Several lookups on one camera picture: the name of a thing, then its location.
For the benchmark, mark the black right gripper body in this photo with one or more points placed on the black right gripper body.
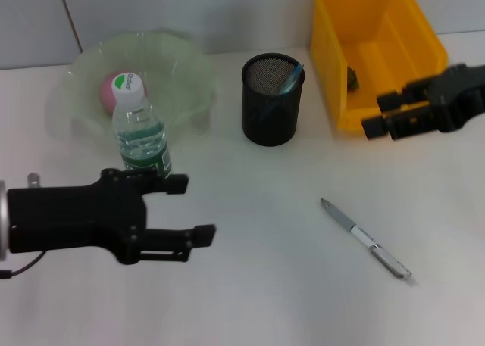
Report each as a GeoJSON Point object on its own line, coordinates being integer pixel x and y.
{"type": "Point", "coordinates": [462, 96]}

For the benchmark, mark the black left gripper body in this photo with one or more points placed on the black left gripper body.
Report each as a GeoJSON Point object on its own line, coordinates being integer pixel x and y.
{"type": "Point", "coordinates": [76, 217]}

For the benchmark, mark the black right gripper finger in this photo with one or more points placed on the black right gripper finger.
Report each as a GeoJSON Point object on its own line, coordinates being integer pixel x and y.
{"type": "Point", "coordinates": [379, 128]}
{"type": "Point", "coordinates": [390, 100]}

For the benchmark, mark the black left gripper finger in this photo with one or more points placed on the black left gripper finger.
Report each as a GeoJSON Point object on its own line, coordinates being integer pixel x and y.
{"type": "Point", "coordinates": [202, 235]}
{"type": "Point", "coordinates": [176, 184]}

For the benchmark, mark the green plastic wrapper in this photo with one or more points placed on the green plastic wrapper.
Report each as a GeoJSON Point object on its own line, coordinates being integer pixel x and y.
{"type": "Point", "coordinates": [353, 80]}

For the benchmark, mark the clear green-label water bottle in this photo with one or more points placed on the clear green-label water bottle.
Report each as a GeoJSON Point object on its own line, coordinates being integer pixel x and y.
{"type": "Point", "coordinates": [140, 134]}

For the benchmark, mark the blue children's scissors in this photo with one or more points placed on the blue children's scissors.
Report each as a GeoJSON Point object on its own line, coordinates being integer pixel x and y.
{"type": "Point", "coordinates": [288, 86]}

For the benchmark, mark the grey white pen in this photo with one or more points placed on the grey white pen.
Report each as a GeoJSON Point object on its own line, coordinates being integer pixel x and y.
{"type": "Point", "coordinates": [363, 240]}

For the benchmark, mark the pink knitted peach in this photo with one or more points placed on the pink knitted peach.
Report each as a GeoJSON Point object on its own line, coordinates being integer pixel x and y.
{"type": "Point", "coordinates": [106, 94]}

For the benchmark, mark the black mesh pen cup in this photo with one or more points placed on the black mesh pen cup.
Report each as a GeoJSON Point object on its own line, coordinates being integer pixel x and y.
{"type": "Point", "coordinates": [265, 130]}

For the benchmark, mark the green glass fruit plate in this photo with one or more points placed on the green glass fruit plate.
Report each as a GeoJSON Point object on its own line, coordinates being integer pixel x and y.
{"type": "Point", "coordinates": [178, 77]}

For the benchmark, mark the yellow plastic bin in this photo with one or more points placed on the yellow plastic bin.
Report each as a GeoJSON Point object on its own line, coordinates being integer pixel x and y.
{"type": "Point", "coordinates": [398, 39]}

